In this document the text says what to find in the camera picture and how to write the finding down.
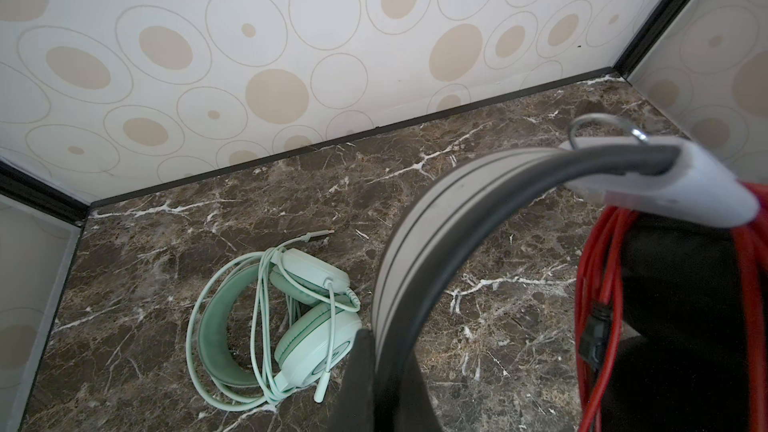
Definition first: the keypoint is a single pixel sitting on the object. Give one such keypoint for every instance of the mint green headphones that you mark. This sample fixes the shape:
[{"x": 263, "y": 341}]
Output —
[{"x": 305, "y": 316}]

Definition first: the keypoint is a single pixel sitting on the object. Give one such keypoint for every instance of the black vertical frame post left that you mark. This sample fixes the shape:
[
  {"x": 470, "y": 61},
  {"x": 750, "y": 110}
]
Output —
[{"x": 22, "y": 187}]

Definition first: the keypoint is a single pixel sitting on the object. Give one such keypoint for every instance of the black vertical frame post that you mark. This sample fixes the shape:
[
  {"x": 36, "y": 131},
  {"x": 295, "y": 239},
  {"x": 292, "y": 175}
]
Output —
[
  {"x": 652, "y": 30},
  {"x": 22, "y": 187}
]

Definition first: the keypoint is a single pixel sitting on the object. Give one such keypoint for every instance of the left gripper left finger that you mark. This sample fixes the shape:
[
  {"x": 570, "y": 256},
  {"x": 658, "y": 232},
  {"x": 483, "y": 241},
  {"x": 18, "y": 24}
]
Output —
[{"x": 354, "y": 409}]

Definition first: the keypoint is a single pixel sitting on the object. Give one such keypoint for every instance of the black vertical frame post right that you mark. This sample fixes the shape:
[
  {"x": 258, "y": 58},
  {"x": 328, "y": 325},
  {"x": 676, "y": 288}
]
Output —
[{"x": 652, "y": 30}]

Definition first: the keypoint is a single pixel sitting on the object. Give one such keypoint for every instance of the white black red headphones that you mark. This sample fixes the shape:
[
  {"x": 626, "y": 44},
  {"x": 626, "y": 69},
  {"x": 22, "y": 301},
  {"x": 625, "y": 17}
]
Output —
[{"x": 606, "y": 159}]

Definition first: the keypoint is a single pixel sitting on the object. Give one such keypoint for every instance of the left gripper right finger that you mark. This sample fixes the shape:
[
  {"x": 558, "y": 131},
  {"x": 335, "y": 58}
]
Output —
[{"x": 415, "y": 412}]

